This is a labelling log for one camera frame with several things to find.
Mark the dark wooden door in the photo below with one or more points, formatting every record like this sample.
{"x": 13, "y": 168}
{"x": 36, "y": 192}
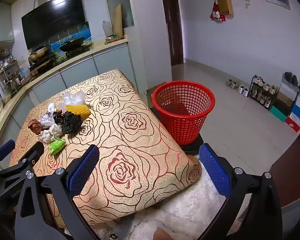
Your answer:
{"x": 172, "y": 30}

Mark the printed white wrapper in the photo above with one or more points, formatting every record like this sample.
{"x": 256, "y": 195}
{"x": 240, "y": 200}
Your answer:
{"x": 47, "y": 120}

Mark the dark shoe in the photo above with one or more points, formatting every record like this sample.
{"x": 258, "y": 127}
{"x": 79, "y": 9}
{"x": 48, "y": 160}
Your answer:
{"x": 294, "y": 80}
{"x": 288, "y": 77}

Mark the white fluffy rug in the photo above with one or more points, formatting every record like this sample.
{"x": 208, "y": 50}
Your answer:
{"x": 185, "y": 205}

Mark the white tissue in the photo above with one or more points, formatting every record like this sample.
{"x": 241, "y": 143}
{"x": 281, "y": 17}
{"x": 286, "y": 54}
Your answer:
{"x": 48, "y": 135}
{"x": 52, "y": 108}

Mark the white plastic bottle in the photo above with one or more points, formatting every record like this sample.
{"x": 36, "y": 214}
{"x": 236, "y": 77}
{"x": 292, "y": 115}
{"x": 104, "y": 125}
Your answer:
{"x": 107, "y": 30}

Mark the green wrapper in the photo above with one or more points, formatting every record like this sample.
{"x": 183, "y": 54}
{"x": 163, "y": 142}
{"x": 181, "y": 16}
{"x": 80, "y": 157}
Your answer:
{"x": 57, "y": 147}

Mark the black square stool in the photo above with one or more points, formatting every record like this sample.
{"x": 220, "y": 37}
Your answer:
{"x": 192, "y": 147}

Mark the white shoe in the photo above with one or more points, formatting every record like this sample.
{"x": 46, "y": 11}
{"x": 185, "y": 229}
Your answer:
{"x": 245, "y": 92}
{"x": 241, "y": 89}

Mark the dark brown wooden furniture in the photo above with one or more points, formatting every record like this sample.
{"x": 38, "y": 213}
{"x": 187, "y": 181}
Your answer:
{"x": 295, "y": 175}

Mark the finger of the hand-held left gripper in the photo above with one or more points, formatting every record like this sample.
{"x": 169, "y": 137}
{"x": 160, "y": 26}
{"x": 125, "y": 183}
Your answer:
{"x": 35, "y": 152}
{"x": 5, "y": 150}

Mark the black range hood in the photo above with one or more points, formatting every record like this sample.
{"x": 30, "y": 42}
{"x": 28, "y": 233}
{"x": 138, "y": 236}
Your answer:
{"x": 52, "y": 17}

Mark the black shoe rack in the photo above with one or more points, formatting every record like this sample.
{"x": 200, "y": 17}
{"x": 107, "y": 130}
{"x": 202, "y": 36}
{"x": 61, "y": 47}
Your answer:
{"x": 262, "y": 92}

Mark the orange kitchen utensil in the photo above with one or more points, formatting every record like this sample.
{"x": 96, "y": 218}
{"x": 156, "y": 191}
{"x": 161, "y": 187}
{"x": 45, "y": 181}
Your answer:
{"x": 115, "y": 39}

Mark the kitchen counter with cabinets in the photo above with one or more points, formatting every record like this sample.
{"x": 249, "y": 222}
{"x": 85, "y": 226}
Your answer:
{"x": 77, "y": 72}

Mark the metal spice rack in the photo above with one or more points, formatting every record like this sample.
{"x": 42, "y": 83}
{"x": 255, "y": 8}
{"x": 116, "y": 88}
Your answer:
{"x": 5, "y": 67}

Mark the black gas stove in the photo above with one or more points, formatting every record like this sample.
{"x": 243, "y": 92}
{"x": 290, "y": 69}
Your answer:
{"x": 75, "y": 52}

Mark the red hanging ornament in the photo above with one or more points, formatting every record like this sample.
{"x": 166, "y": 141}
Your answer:
{"x": 216, "y": 15}

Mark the brown paper bag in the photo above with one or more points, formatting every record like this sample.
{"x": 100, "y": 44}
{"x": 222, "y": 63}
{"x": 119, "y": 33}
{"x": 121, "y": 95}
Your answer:
{"x": 225, "y": 5}

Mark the black plastic bag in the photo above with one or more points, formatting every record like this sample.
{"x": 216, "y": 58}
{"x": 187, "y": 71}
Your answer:
{"x": 68, "y": 122}

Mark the beige shoe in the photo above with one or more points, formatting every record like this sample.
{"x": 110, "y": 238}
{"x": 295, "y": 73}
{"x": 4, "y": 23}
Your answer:
{"x": 229, "y": 83}
{"x": 235, "y": 85}

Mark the wooden cutting board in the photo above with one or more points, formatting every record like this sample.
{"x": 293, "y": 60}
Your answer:
{"x": 117, "y": 22}

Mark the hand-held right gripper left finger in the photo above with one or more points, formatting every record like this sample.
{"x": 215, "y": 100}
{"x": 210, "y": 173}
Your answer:
{"x": 83, "y": 170}

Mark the cardboard box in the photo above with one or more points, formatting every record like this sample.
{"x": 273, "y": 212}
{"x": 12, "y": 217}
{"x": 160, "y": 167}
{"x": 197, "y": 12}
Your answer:
{"x": 151, "y": 92}

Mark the stack of shoe boxes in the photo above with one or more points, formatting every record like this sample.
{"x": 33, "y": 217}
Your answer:
{"x": 297, "y": 115}

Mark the black wok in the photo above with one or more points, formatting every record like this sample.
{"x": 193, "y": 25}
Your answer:
{"x": 72, "y": 45}

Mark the person's leg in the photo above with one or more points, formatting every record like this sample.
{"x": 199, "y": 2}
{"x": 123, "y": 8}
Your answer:
{"x": 162, "y": 234}

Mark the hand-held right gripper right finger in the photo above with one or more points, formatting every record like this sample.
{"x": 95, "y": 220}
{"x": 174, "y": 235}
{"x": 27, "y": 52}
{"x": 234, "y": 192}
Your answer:
{"x": 215, "y": 170}

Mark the red plastic basket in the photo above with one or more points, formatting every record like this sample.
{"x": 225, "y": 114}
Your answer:
{"x": 185, "y": 125}

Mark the grey upper cabinet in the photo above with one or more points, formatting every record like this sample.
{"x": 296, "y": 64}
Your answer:
{"x": 1, "y": 27}

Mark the rose print tablecloth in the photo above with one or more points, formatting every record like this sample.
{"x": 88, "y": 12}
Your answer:
{"x": 130, "y": 155}

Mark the brown paper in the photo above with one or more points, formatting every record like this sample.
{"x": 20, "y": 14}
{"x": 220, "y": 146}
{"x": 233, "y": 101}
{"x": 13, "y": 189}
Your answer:
{"x": 35, "y": 126}

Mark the golden frying pan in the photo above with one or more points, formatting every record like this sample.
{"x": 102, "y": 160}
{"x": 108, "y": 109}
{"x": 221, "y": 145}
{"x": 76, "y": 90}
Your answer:
{"x": 38, "y": 53}

